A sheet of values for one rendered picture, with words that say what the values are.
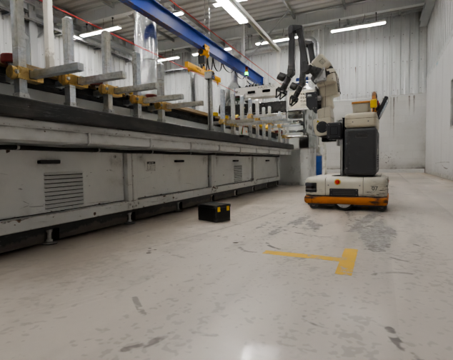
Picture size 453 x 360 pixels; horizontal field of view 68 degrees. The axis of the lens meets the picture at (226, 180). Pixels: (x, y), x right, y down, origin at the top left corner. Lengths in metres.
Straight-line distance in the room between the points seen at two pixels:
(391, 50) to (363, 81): 1.20
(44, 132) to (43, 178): 0.35
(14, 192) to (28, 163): 0.16
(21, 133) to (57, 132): 0.18
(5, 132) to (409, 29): 12.02
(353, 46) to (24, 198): 11.67
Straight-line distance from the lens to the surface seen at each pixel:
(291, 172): 6.04
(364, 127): 3.04
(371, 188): 2.97
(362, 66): 12.45
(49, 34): 3.14
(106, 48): 2.07
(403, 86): 12.33
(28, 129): 1.70
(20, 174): 1.94
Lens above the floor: 0.42
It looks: 3 degrees down
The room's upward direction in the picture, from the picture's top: 1 degrees counter-clockwise
